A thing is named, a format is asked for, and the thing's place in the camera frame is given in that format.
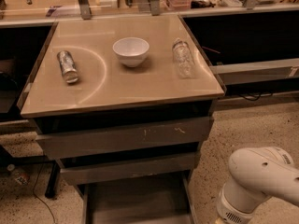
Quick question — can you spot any grey bottom drawer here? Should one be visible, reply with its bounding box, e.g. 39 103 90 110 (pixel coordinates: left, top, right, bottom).
81 172 198 224

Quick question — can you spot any grey drawer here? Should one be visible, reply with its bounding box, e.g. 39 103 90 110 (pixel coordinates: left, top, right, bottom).
61 152 197 186
81 172 198 224
36 117 213 160

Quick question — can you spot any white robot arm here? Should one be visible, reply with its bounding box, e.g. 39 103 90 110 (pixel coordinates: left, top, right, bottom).
216 147 299 224

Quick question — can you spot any grey drawer cabinet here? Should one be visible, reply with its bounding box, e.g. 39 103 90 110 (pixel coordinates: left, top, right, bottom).
16 13 227 224

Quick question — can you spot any grey top drawer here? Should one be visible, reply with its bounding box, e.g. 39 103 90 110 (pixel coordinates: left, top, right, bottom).
36 117 213 160

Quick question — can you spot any grey middle drawer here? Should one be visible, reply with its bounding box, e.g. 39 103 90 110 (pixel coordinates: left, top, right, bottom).
61 152 197 186

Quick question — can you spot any white ceramic bowl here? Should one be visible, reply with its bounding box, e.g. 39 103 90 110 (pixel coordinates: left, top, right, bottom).
112 37 150 67

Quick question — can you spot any clear plastic bottle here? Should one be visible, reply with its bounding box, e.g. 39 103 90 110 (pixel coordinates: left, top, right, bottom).
172 38 195 78

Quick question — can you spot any silver metal can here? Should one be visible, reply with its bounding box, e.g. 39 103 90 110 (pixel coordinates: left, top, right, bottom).
57 50 78 84

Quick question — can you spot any black table leg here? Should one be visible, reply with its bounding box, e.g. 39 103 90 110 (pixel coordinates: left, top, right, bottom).
45 162 60 199

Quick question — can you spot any small bottle on floor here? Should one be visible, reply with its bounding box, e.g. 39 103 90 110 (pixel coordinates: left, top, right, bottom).
7 164 30 185

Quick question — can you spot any grey metal shelf rail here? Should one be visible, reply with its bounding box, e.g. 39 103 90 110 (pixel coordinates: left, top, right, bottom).
210 58 299 85

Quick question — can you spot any black cable on floor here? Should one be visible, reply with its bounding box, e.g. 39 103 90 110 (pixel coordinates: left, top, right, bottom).
32 161 58 224

